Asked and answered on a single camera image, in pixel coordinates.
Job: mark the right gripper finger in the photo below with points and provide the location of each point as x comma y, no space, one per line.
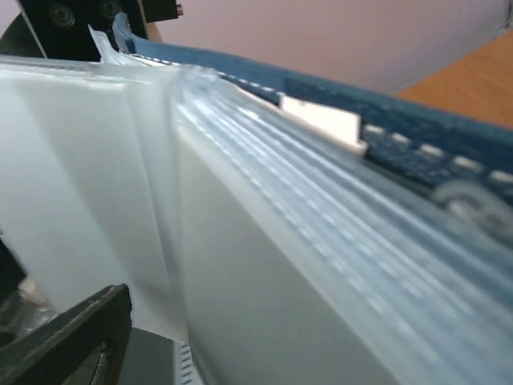
89,340

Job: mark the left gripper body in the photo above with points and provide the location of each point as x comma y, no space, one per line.
59,29

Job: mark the blue card holder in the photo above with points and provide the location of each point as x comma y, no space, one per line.
288,229

